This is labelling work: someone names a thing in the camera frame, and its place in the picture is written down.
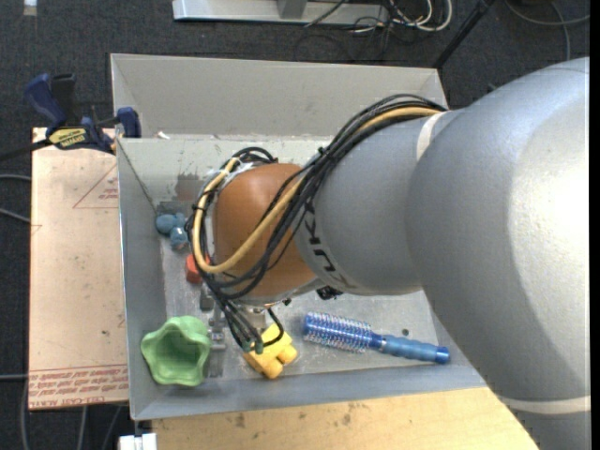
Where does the yellow toy block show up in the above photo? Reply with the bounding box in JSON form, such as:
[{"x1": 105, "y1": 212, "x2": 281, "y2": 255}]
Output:
[{"x1": 242, "y1": 322, "x2": 299, "y2": 381}]

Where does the grey metal bin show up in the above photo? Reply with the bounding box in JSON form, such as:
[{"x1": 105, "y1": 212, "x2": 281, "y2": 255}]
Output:
[{"x1": 110, "y1": 52, "x2": 488, "y2": 422}]

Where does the brown cardboard board, red print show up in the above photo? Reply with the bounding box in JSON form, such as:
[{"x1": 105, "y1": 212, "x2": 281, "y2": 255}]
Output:
[{"x1": 28, "y1": 127, "x2": 130, "y2": 412}]

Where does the green star-shaped cup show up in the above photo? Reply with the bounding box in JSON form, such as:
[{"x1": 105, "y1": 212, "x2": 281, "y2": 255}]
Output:
[{"x1": 140, "y1": 315, "x2": 214, "y2": 388}]

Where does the blue hairbrush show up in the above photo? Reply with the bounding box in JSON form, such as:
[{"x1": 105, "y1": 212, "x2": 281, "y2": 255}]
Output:
[{"x1": 301, "y1": 310, "x2": 452, "y2": 366}]

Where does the blue lumpy toy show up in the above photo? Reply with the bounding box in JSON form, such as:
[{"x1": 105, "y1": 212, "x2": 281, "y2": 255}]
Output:
[{"x1": 155, "y1": 211, "x2": 190, "y2": 252}]

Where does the red-orange small object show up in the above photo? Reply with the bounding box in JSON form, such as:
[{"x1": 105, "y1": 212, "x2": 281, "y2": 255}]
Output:
[{"x1": 185, "y1": 252, "x2": 204, "y2": 286}]

